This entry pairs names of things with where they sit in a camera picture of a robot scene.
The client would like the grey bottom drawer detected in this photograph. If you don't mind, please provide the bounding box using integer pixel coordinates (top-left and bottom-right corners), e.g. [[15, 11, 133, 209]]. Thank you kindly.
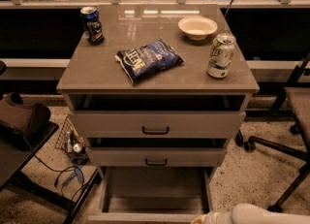
[[88, 167, 214, 224]]

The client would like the grey drawer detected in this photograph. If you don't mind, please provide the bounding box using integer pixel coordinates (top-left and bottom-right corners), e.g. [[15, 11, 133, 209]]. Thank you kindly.
[[86, 147, 226, 167], [69, 111, 245, 139], [88, 167, 214, 224]]

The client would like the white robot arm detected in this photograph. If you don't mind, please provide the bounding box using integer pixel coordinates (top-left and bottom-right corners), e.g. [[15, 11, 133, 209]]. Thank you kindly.
[[190, 204, 310, 224]]

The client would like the grey drawer cabinet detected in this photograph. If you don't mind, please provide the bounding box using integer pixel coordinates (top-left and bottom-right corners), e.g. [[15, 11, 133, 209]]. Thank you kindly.
[[56, 4, 261, 183]]

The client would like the grey top drawer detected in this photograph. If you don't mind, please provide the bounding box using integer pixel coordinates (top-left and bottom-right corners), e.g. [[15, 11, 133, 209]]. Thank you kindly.
[[69, 111, 245, 139]]

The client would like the grey middle drawer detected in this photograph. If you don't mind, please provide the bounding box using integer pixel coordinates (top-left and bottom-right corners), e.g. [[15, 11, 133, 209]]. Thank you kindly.
[[86, 147, 226, 167]]

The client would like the blue chip bag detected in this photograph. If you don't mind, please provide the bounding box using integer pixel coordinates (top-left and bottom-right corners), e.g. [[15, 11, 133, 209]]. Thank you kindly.
[[115, 39, 185, 83]]

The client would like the white bowl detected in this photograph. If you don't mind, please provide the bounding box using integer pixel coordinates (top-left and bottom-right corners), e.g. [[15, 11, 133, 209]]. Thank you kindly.
[[178, 16, 218, 41]]

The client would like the green white soda can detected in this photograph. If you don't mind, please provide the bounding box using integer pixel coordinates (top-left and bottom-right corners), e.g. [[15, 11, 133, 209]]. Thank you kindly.
[[207, 33, 236, 79]]

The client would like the blue pepsi can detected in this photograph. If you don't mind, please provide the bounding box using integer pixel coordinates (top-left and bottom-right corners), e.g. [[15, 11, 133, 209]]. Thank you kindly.
[[80, 6, 105, 45]]

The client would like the black office chair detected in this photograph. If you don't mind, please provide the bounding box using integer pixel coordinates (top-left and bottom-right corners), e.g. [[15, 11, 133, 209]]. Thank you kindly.
[[235, 53, 310, 212]]

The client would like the black side table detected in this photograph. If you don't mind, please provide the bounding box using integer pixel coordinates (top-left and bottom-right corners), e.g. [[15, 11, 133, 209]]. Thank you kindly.
[[0, 122, 100, 224]]

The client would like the wire basket with items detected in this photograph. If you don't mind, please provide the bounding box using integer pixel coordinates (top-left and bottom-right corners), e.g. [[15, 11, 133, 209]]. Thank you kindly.
[[55, 116, 89, 165]]

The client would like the black cable on floor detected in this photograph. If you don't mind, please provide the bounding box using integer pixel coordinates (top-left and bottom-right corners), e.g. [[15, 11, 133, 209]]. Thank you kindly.
[[32, 153, 91, 203]]

